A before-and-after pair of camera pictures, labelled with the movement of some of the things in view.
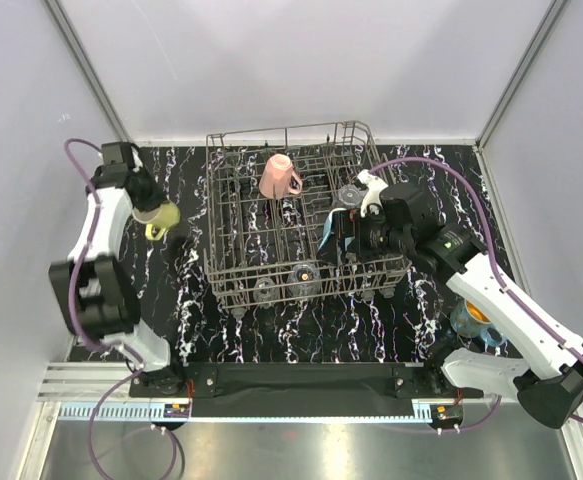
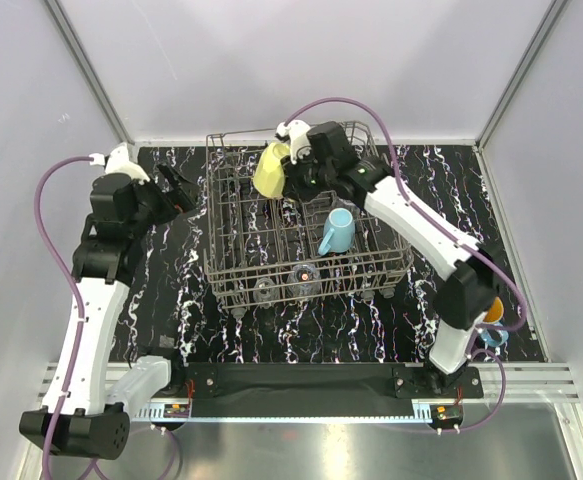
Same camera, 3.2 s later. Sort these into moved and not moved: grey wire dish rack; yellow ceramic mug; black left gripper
Moved: black left gripper; yellow ceramic mug
Not moved: grey wire dish rack
